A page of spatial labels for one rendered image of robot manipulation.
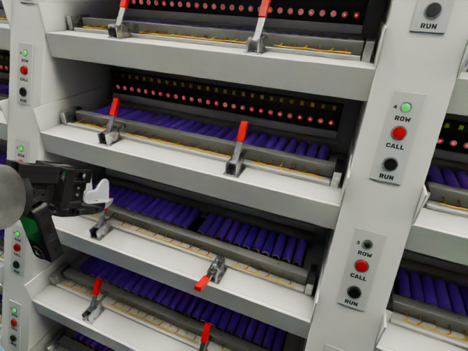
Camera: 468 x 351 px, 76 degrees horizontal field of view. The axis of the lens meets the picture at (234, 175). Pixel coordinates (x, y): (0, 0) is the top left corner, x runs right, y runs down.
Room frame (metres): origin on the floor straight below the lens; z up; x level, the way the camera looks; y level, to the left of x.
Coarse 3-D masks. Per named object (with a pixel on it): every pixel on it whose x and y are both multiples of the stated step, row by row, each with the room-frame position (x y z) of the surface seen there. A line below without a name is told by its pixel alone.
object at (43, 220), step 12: (36, 204) 0.43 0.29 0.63; (36, 216) 0.42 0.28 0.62; (48, 216) 0.44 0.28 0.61; (24, 228) 0.45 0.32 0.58; (36, 228) 0.43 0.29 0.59; (48, 228) 0.44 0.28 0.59; (36, 240) 0.44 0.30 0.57; (48, 240) 0.44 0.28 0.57; (36, 252) 0.45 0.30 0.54; (48, 252) 0.45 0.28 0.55; (60, 252) 0.47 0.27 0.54
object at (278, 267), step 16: (112, 208) 0.63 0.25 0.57; (144, 224) 0.60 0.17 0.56; (160, 224) 0.59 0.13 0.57; (192, 240) 0.56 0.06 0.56; (208, 240) 0.56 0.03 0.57; (208, 256) 0.54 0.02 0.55; (224, 256) 0.54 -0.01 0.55; (240, 256) 0.53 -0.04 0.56; (256, 256) 0.52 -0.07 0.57; (272, 272) 0.51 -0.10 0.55; (288, 272) 0.50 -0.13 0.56; (304, 272) 0.50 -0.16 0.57
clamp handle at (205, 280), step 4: (212, 268) 0.49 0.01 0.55; (216, 268) 0.49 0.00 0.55; (208, 272) 0.48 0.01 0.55; (212, 272) 0.48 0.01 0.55; (204, 276) 0.46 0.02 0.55; (208, 276) 0.46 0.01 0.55; (200, 280) 0.45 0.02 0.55; (204, 280) 0.45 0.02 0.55; (208, 280) 0.45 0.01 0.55; (196, 284) 0.43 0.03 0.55; (200, 284) 0.44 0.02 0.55; (204, 284) 0.44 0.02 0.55; (196, 288) 0.43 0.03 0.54; (200, 288) 0.43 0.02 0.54
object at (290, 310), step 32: (192, 192) 0.68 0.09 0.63; (64, 224) 0.61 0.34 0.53; (128, 224) 0.62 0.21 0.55; (288, 224) 0.61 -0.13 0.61; (96, 256) 0.58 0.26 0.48; (128, 256) 0.54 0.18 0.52; (160, 256) 0.54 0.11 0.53; (192, 256) 0.54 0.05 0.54; (320, 256) 0.56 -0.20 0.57; (192, 288) 0.50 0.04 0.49; (224, 288) 0.48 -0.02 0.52; (256, 288) 0.48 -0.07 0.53; (288, 288) 0.49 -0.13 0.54; (288, 320) 0.44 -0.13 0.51
